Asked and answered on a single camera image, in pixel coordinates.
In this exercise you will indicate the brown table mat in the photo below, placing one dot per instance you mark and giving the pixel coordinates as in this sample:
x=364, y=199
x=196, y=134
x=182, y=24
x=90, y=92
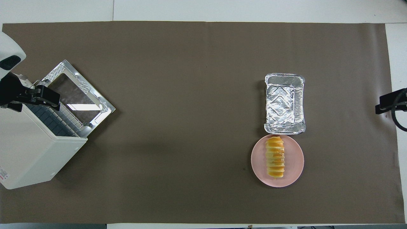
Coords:
x=175, y=95

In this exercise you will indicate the glass oven door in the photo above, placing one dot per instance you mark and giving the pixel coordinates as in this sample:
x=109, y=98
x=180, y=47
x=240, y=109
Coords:
x=79, y=92

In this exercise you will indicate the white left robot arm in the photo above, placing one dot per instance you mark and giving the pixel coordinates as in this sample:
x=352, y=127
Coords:
x=9, y=47

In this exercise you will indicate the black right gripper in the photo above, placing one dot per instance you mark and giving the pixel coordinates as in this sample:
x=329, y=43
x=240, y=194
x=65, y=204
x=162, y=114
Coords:
x=397, y=100

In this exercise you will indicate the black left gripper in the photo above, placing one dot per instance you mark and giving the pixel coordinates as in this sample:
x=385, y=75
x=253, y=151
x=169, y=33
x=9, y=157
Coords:
x=41, y=93

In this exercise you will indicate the cream toaster oven body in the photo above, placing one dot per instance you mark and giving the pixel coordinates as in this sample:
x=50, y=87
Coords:
x=28, y=152

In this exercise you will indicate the golden ridged bread loaf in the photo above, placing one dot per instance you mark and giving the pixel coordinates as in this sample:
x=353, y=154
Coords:
x=275, y=157

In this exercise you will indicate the aluminium foil tray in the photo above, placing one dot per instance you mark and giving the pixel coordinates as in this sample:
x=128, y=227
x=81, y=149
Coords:
x=283, y=105

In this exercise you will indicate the pink round plate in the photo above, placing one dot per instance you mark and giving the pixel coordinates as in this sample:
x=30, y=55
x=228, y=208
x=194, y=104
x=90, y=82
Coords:
x=292, y=162

